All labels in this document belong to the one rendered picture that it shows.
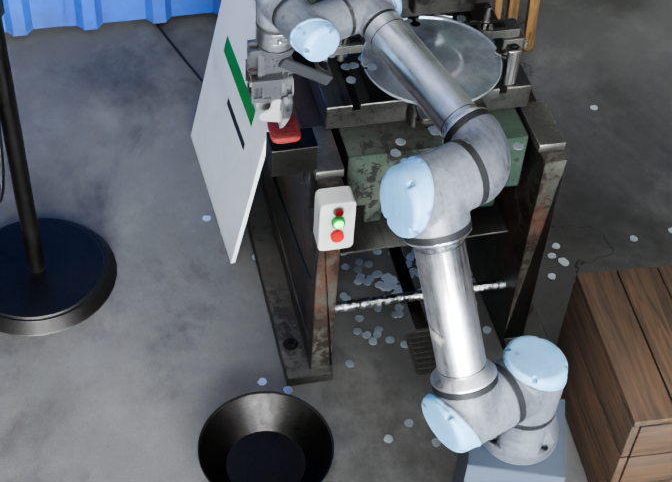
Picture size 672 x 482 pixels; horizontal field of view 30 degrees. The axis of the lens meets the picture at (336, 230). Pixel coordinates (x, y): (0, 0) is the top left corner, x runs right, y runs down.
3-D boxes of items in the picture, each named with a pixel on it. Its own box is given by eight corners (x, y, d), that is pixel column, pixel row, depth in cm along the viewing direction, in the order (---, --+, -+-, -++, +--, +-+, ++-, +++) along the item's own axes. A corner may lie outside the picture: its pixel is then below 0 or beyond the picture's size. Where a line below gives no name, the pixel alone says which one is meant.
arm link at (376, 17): (550, 152, 202) (385, -39, 224) (496, 175, 198) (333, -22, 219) (532, 195, 211) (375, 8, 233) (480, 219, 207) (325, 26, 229)
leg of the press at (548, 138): (546, 347, 308) (626, 57, 243) (502, 354, 306) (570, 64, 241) (442, 104, 369) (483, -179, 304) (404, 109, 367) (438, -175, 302)
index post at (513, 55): (516, 84, 266) (523, 48, 259) (502, 85, 266) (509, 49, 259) (512, 75, 268) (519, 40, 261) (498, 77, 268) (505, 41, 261)
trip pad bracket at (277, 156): (315, 211, 263) (319, 142, 249) (270, 217, 261) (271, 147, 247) (309, 191, 267) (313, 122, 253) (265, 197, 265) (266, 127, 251)
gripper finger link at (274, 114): (256, 129, 247) (257, 93, 240) (286, 126, 248) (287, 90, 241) (259, 140, 245) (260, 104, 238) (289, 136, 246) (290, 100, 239)
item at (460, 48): (347, 25, 265) (347, 22, 264) (477, 12, 270) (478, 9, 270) (380, 115, 246) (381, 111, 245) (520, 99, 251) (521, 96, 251)
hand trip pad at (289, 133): (301, 164, 251) (302, 136, 246) (271, 167, 250) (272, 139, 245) (294, 141, 256) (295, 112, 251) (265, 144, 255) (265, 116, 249)
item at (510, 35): (526, 49, 275) (534, 10, 267) (453, 56, 272) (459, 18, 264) (518, 32, 279) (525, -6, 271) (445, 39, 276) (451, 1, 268)
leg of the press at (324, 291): (334, 380, 298) (358, 87, 233) (287, 387, 296) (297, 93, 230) (263, 125, 359) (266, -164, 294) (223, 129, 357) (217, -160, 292)
